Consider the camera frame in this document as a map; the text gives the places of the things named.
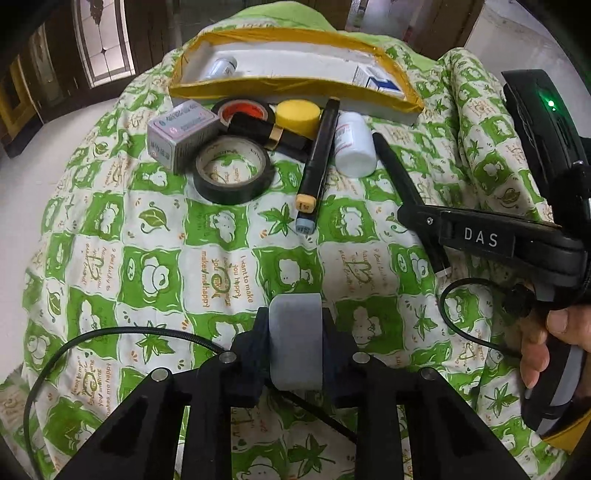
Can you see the black tape roll red core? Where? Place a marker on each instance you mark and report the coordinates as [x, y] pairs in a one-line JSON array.
[[240, 108]]

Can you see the person's right hand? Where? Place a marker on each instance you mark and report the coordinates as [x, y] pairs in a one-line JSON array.
[[535, 350]]

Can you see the large black tape roll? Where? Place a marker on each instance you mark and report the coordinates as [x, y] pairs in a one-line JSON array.
[[231, 190]]

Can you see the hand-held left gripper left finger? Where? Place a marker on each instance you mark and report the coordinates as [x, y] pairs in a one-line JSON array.
[[261, 339]]

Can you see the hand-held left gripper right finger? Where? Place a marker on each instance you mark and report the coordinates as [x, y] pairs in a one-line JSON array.
[[328, 341]]

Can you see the yellow round sponge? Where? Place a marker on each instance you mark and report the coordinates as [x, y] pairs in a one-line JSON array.
[[298, 117]]

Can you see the white plastic bottle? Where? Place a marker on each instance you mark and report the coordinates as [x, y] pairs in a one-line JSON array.
[[354, 147]]

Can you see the wooden stained glass door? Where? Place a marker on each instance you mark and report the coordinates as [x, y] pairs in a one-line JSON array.
[[104, 44]]

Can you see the yellow-edged white tray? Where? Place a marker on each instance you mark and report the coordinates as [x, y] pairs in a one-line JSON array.
[[295, 87]]

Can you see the small grey pink-print box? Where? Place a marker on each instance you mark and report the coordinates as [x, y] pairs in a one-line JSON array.
[[182, 134]]

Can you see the small white charger adapter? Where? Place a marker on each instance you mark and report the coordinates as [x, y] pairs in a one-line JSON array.
[[222, 67]]

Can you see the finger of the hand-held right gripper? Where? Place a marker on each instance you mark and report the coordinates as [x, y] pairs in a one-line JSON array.
[[399, 175]]

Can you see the blue and white box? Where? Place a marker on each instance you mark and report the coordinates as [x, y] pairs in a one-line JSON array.
[[376, 81]]

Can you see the black lipstick gold band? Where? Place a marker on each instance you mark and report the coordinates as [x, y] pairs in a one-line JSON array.
[[254, 129]]

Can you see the yellow framed cabinet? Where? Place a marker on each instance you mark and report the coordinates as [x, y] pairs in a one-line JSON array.
[[14, 106]]

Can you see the black marker blue-grey end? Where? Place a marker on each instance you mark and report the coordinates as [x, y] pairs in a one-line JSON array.
[[318, 157]]

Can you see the green printed blanket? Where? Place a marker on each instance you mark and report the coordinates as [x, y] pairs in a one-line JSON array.
[[194, 258]]

